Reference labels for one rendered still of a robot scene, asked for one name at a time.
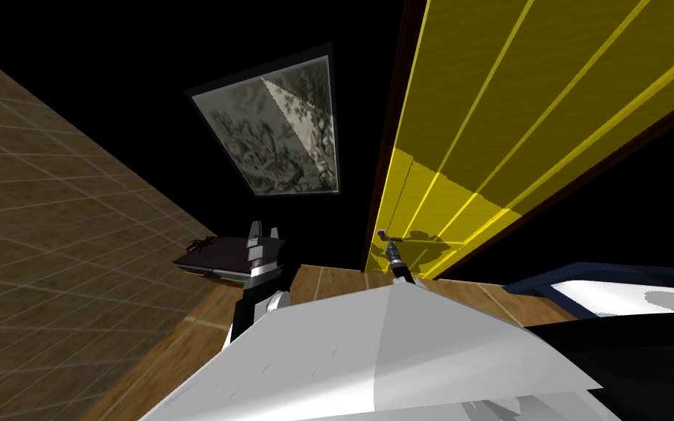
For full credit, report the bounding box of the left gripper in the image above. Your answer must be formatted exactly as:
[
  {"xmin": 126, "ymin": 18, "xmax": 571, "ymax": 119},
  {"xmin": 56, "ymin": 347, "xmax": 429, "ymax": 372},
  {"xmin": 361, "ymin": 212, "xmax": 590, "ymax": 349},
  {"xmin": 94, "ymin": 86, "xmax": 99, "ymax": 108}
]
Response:
[{"xmin": 245, "ymin": 220, "xmax": 287, "ymax": 277}]

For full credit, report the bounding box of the dark side table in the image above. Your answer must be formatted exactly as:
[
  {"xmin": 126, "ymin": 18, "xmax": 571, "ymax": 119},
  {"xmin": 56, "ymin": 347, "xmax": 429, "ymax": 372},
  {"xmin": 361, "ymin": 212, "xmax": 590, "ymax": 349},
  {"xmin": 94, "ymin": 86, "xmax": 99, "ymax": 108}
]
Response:
[{"xmin": 172, "ymin": 235, "xmax": 291, "ymax": 289}]

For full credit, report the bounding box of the framed grey landscape picture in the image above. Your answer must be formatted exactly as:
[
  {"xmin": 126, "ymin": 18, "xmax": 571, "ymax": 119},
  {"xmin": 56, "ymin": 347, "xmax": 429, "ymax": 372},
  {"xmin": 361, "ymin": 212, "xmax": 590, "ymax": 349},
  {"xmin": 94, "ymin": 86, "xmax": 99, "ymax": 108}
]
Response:
[{"xmin": 184, "ymin": 42, "xmax": 342, "ymax": 198}]

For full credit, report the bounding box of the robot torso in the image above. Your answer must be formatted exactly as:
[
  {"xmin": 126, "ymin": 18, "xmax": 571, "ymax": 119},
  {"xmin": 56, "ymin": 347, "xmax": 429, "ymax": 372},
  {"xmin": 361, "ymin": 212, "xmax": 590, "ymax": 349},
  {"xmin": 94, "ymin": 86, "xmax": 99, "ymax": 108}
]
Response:
[{"xmin": 137, "ymin": 243, "xmax": 605, "ymax": 421}]

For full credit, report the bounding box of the yellow door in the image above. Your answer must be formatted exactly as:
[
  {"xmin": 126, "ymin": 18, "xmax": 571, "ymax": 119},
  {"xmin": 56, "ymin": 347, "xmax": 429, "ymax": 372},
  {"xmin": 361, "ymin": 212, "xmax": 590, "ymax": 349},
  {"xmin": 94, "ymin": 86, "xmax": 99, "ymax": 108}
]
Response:
[{"xmin": 363, "ymin": 0, "xmax": 674, "ymax": 280}]

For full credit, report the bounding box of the white and blue bed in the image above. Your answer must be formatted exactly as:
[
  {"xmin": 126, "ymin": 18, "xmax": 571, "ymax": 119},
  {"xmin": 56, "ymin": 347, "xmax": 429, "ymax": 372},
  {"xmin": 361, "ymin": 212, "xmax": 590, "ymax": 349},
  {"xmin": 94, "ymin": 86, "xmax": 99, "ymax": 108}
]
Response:
[{"xmin": 501, "ymin": 262, "xmax": 674, "ymax": 322}]

